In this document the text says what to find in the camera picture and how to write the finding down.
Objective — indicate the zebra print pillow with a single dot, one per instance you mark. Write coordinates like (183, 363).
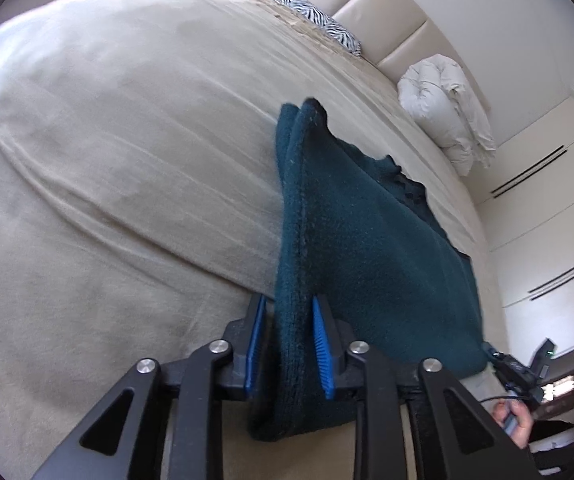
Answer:
(326, 24)

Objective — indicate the white rolled duvet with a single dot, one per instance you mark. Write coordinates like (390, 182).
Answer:
(436, 93)

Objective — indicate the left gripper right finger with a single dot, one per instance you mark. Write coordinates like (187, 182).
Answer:
(331, 341)

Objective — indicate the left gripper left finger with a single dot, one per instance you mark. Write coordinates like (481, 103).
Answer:
(246, 338)

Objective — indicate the dark teal knit sweater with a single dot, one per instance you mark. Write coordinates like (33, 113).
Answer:
(359, 232)

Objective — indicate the person's right hand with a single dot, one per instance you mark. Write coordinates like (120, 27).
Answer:
(514, 413)

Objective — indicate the cream wardrobe with drawers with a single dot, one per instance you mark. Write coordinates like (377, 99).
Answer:
(525, 201)

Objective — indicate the beige bed cover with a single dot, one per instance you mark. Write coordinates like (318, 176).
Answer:
(139, 198)

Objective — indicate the cream padded headboard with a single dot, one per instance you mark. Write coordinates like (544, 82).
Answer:
(395, 34)

